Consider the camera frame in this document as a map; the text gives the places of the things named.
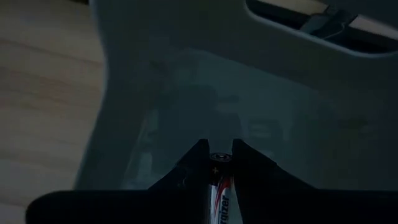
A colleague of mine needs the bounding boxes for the silver Energizer AA battery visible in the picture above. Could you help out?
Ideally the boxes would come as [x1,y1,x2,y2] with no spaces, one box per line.
[208,151,241,224]

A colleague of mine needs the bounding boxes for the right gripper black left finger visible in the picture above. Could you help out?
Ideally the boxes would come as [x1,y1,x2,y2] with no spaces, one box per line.
[148,139,211,224]

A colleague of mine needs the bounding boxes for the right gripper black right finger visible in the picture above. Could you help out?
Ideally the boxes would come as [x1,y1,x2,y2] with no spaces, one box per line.
[232,139,318,224]

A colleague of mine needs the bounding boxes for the light grey plastic bin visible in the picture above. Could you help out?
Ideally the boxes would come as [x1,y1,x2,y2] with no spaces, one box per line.
[73,0,398,191]

